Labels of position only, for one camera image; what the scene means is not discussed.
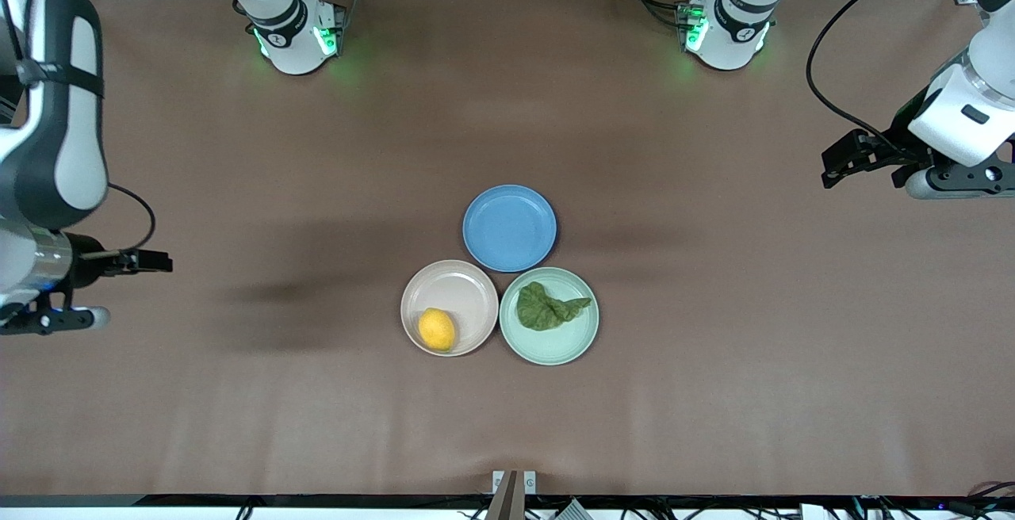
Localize yellow lemon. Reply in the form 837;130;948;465
418;308;457;353

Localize green lettuce leaf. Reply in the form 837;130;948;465
516;281;593;332

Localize beige round plate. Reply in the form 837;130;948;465
400;259;500;358

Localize blue round plate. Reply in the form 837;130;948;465
462;185;557;273

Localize mint green round plate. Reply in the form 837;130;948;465
499;266;600;366

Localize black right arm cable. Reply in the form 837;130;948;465
105;183;157;255

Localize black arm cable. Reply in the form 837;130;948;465
806;0;965;152
105;183;157;255

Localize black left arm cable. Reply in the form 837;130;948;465
806;0;965;152

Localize black base cable bundle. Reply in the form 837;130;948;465
626;0;689;29

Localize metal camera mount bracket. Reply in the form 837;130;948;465
485;470;538;520

